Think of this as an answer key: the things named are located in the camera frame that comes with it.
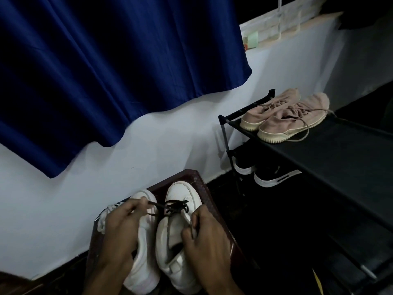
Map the black sneaker white sole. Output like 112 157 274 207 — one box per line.
233 156 257 176
253 168 303 188

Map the brown wooden door frame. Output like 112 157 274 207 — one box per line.
0 270 44 295

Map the white window grille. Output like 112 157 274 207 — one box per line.
239 0 342 44

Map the person's right hand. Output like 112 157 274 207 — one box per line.
180 205 237 288

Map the pink sneaker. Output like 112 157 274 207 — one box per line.
257 91 336 143
239 88 302 132

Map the person's left hand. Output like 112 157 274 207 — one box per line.
97 197 153 269

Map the blue curtain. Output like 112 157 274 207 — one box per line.
319 0 393 30
0 0 253 179

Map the black shoelace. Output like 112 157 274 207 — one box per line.
145 199 197 246

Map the dark brown plastic stool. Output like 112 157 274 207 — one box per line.
84 169 248 295

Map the small green block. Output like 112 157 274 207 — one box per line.
246 31 260 49

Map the person's right forearm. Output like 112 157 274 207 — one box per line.
202 275 245 295

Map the black shoe rack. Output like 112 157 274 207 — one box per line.
217 88 393 295

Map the thin yellow strip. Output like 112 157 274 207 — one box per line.
312 268 325 295

